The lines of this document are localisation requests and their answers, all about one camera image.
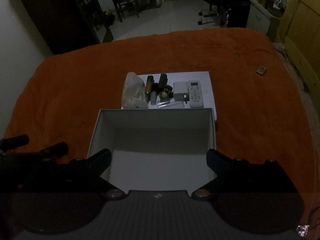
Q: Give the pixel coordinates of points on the dark wooden cabinet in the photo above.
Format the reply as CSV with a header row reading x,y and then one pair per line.
x,y
57,12

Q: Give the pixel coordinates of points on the white low cabinet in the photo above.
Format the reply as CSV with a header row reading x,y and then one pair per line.
x,y
258,17

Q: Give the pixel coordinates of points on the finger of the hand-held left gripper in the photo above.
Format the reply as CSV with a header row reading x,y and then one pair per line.
x,y
16,140
53,150

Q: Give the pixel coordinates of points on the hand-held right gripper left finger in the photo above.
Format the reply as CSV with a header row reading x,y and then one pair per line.
x,y
101,160

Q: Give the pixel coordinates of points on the white cardboard box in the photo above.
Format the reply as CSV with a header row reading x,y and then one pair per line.
x,y
160,160

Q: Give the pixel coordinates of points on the orange blanket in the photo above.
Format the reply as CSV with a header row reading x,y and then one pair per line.
x,y
75,80

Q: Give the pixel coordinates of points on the white power adapter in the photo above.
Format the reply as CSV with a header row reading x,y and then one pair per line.
x,y
180,88

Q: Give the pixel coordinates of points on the clear plastic bag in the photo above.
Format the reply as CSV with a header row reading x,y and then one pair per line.
x,y
132,90

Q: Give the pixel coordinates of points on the clear plastic pen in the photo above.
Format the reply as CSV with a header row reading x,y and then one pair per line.
x,y
176,105

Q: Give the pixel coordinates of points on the computer tower with lights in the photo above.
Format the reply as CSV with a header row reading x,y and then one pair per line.
x,y
236,17

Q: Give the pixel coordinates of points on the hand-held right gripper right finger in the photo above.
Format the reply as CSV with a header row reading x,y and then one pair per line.
x,y
216,161

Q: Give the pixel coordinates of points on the small patterned packet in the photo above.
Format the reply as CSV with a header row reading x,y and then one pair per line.
x,y
261,70

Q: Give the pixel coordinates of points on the white remote control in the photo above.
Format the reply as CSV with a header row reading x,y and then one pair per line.
x,y
195,93

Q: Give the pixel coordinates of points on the orange and black tube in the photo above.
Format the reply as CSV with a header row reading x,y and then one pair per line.
x,y
149,86

